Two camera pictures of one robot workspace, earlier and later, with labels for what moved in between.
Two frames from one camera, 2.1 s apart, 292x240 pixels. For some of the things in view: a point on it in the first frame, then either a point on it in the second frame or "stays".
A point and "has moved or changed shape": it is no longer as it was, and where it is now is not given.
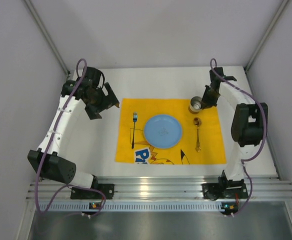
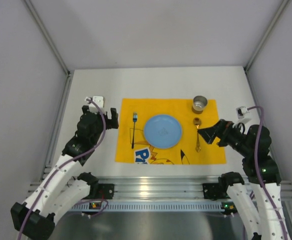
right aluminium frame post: (283, 6) stays
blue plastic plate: (162, 131) stays
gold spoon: (197, 121) stays
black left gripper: (102, 100) -> (101, 120)
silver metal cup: (195, 105) has moved or changed shape
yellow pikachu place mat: (201, 140) stays
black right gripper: (208, 94) -> (222, 131)
